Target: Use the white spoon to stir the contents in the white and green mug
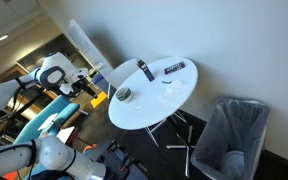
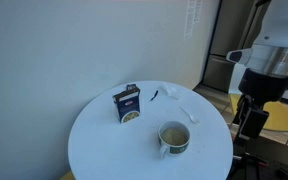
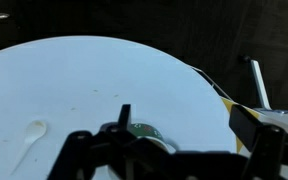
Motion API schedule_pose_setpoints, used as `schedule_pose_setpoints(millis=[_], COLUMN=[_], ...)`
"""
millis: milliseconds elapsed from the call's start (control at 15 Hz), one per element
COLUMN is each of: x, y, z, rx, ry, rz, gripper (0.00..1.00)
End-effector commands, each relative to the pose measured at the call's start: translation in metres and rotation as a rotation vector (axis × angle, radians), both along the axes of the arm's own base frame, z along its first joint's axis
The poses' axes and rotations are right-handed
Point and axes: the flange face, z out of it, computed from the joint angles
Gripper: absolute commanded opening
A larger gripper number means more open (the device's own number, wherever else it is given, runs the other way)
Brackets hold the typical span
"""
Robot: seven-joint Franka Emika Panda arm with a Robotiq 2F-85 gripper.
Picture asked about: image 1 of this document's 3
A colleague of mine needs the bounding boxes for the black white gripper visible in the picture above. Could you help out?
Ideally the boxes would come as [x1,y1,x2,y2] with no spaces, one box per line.
[60,68,98,99]

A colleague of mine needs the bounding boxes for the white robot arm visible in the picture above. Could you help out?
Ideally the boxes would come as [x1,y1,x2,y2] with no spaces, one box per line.
[0,52,97,110]

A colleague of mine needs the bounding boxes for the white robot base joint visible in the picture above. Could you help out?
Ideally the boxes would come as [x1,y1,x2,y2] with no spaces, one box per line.
[0,136,106,180]

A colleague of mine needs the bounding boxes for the teal armchair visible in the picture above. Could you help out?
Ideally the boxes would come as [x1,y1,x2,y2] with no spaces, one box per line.
[3,94,98,180]

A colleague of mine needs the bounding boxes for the white chair behind table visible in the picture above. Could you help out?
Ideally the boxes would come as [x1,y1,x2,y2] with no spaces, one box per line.
[107,58,138,98]

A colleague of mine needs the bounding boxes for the blue pasta box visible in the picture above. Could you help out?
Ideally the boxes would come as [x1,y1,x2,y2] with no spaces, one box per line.
[137,60,154,81]

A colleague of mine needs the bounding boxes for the round white table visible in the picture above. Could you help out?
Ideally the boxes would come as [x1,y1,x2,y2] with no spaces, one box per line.
[107,56,199,178]

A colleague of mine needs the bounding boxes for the dark candy box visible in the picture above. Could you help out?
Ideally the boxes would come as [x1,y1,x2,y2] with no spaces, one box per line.
[164,61,185,75]

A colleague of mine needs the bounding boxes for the grey trash bin with liner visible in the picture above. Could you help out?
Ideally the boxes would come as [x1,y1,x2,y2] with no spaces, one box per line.
[190,98,270,180]

